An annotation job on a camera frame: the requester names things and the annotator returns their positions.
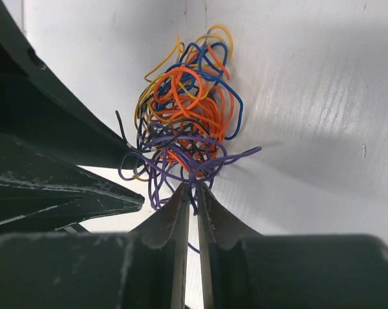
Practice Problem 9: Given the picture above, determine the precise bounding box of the orange wire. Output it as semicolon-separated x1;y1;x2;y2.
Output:
148;44;235;178

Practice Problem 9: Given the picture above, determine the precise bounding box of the yellow wire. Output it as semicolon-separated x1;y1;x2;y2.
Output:
133;24;234;181

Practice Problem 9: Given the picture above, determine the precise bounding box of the blue wire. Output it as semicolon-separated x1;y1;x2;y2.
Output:
153;41;244;141

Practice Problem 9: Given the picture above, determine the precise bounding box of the black wire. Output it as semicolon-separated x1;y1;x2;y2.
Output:
115;110;219;168

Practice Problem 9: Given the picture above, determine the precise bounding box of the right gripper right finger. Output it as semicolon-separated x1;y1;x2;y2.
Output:
196;184;261;308

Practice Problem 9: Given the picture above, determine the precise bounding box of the purple wire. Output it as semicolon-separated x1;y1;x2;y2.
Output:
117;122;262;254

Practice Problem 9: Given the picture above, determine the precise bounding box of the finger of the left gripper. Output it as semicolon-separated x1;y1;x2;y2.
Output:
0;132;144;234
0;1;137;169

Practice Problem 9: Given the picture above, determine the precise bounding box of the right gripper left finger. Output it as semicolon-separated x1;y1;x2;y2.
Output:
129;183;189;308

